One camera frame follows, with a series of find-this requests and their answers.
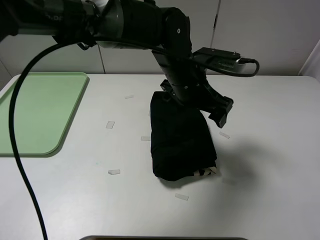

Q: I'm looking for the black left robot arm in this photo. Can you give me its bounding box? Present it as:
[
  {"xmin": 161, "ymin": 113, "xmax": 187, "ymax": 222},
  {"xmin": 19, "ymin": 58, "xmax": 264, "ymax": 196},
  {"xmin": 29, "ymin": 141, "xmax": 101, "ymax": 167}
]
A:
[{"xmin": 0, "ymin": 0, "xmax": 233, "ymax": 128}]

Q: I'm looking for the black short sleeve t-shirt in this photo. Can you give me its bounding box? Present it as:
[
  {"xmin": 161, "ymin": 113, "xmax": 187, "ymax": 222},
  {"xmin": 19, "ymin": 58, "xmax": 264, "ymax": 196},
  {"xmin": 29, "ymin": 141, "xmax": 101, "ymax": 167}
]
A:
[{"xmin": 150, "ymin": 91, "xmax": 217, "ymax": 182}]

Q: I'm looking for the light green plastic tray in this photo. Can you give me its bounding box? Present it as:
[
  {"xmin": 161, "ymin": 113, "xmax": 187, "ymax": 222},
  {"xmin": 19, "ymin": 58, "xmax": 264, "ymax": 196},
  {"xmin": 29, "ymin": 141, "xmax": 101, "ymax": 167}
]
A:
[{"xmin": 14, "ymin": 72, "xmax": 90, "ymax": 158}]

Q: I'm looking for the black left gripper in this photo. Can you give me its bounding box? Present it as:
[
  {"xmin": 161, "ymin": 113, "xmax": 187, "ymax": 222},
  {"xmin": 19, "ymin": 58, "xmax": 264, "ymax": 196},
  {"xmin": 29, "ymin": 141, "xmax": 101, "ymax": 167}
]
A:
[{"xmin": 160, "ymin": 74, "xmax": 234, "ymax": 128}]

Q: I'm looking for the clear tape piece front left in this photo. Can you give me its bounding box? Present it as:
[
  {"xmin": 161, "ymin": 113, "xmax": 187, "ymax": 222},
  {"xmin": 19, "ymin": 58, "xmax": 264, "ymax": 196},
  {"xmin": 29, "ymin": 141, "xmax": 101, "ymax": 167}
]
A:
[{"xmin": 108, "ymin": 169, "xmax": 121, "ymax": 175}]

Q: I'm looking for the clear tape piece front centre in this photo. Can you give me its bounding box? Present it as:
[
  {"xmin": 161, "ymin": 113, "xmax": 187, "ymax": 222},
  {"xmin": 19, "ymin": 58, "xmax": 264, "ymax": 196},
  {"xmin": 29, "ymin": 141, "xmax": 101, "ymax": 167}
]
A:
[{"xmin": 175, "ymin": 193, "xmax": 189, "ymax": 201}]

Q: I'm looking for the clear tape piece right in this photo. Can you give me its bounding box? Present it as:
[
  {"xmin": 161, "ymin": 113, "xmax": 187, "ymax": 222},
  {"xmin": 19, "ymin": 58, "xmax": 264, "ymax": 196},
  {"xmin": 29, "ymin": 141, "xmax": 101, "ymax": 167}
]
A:
[{"xmin": 219, "ymin": 131, "xmax": 230, "ymax": 139}]

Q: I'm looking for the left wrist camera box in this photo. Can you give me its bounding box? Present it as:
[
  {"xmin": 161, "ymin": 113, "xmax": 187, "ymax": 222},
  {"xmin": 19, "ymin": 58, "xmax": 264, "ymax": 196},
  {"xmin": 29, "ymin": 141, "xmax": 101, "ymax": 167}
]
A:
[{"xmin": 192, "ymin": 47, "xmax": 246, "ymax": 74}]

